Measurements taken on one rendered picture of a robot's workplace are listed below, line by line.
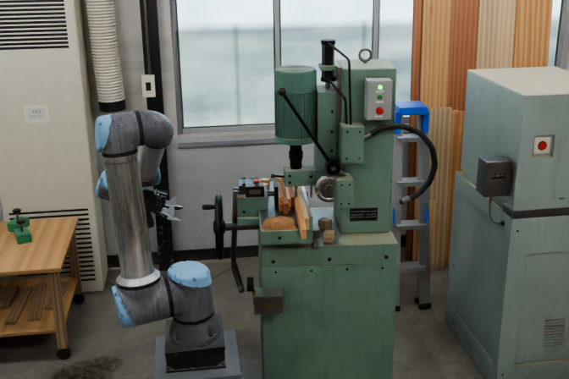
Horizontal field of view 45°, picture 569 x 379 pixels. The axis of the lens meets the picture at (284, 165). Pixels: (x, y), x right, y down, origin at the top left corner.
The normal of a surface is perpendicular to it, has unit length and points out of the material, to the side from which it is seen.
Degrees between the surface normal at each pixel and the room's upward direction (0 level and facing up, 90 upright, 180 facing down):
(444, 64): 87
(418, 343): 0
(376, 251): 90
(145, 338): 0
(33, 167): 90
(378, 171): 90
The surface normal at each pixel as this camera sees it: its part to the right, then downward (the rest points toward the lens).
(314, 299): 0.07, 0.31
